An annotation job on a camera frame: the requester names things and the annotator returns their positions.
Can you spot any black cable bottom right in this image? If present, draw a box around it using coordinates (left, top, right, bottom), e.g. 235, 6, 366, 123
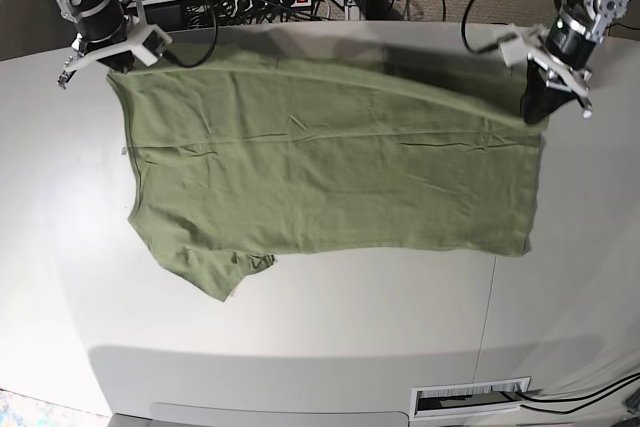
519, 371, 640, 416

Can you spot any green T-shirt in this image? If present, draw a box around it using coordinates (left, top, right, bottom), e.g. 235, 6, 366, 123
107, 47, 543, 301

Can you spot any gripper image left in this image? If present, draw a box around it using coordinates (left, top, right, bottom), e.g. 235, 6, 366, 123
57, 0, 162, 89

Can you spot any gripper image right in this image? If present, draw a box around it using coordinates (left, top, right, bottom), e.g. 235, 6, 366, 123
520, 44, 595, 125

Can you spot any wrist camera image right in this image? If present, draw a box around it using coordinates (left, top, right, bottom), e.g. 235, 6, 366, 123
498, 29, 537, 67

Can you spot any white cable grommet tray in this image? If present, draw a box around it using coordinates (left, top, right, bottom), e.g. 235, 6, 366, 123
409, 377, 531, 420

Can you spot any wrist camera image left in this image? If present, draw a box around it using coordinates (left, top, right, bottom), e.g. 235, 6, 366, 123
136, 29, 173, 66

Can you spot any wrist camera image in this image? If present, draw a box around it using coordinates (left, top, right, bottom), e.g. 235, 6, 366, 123
136, 29, 173, 66
498, 29, 537, 67

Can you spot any black power strip red switch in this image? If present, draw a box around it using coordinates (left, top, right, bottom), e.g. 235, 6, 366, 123
235, 0, 314, 12

